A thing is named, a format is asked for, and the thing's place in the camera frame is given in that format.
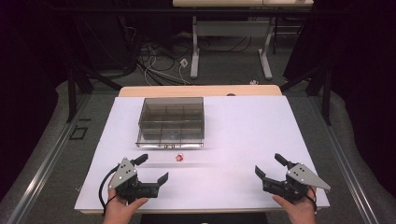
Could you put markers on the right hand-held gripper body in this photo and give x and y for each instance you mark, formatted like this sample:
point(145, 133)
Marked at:
point(303, 175)

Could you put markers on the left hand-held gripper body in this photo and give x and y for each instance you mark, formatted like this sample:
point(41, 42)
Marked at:
point(124, 174)

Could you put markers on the person's right hand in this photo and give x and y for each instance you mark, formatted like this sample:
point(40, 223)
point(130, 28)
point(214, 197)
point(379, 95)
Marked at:
point(300, 211)

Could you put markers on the person's left hand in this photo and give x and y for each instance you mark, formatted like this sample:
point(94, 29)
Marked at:
point(120, 211)

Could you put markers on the small red and white object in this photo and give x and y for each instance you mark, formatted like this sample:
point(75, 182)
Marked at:
point(179, 158)

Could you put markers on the white table mat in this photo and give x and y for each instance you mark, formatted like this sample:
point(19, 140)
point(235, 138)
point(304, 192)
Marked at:
point(243, 140)

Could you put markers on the clear grey compartment box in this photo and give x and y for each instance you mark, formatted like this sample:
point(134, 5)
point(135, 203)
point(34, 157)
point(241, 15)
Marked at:
point(171, 121)

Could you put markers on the black metal stand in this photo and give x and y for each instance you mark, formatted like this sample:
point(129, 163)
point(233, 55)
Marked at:
point(325, 93)
point(72, 93)

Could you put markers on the white plug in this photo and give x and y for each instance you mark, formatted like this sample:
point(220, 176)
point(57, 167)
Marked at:
point(253, 82)

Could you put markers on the white power adapter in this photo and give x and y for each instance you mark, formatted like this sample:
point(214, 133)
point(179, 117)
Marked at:
point(183, 62)

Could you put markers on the dark curtain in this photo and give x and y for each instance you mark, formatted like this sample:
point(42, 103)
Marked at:
point(364, 77)
point(28, 77)

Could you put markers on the white desk with metal legs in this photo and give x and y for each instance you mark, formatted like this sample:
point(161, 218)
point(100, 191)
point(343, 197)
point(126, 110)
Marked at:
point(230, 29)

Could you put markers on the metal floor rail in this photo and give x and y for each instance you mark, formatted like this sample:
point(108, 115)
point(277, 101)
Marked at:
point(46, 161)
point(345, 161)

